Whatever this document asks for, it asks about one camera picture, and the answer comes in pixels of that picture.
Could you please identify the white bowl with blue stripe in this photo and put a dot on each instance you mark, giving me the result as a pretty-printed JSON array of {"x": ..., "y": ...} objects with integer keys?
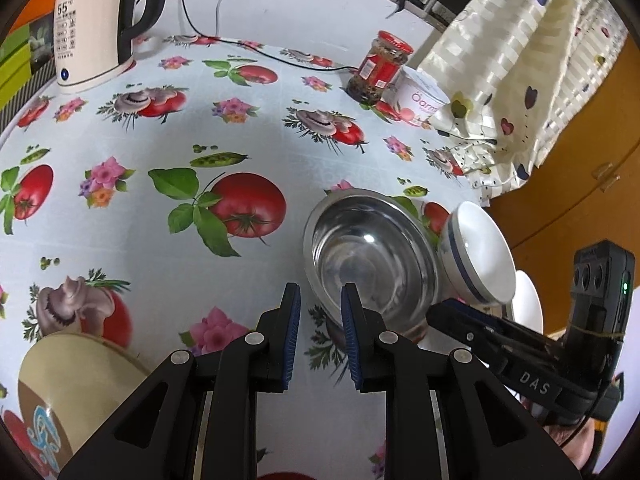
[
  {"x": 485, "y": 250},
  {"x": 527, "y": 300}
]

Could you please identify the white yogurt cup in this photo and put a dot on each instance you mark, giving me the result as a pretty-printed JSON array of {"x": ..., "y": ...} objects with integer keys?
[{"x": 420, "y": 100}]

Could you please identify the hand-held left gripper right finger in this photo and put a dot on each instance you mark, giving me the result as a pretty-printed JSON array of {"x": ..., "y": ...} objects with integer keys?
[{"x": 350, "y": 330}]

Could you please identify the white electric kettle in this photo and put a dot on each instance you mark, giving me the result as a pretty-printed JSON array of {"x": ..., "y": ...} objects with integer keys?
[{"x": 90, "y": 20}]

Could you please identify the stainless steel bowl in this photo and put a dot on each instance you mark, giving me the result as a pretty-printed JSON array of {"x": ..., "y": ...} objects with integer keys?
[{"x": 370, "y": 260}]

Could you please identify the floral printed tablecloth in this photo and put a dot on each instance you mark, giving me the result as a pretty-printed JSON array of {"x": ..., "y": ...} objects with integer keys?
[{"x": 200, "y": 135}]

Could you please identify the large beige plate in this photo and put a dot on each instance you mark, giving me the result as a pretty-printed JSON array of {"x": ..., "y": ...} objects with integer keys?
[{"x": 60, "y": 385}]

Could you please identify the cream curtain with heart print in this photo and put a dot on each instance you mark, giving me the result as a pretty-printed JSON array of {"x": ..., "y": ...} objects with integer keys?
[{"x": 525, "y": 60}]

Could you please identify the black and white patterned box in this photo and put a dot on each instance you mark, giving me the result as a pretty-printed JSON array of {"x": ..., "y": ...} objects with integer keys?
[{"x": 30, "y": 90}]

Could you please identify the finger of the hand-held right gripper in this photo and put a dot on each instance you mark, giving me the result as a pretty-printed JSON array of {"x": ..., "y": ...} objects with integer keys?
[{"x": 460, "y": 306}]

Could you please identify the glass jar with red lid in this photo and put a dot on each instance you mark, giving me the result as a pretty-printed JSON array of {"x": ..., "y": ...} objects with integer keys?
[{"x": 377, "y": 67}]

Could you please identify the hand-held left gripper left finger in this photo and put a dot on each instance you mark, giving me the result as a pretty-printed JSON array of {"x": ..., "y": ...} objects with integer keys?
[{"x": 291, "y": 330}]

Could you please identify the white kettle base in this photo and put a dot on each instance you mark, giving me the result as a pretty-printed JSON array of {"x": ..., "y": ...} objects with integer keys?
[{"x": 100, "y": 80}]

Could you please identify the wooden cabinet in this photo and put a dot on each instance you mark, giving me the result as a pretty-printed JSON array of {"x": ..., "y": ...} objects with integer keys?
[{"x": 565, "y": 195}]

